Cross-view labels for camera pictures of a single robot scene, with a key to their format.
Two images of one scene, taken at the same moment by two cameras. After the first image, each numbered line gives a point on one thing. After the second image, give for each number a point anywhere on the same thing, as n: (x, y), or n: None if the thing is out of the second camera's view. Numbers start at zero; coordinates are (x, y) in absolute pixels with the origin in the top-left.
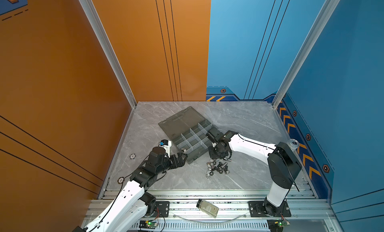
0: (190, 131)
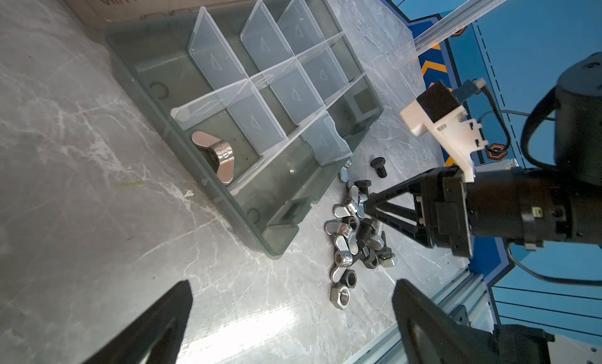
0: (258, 100)
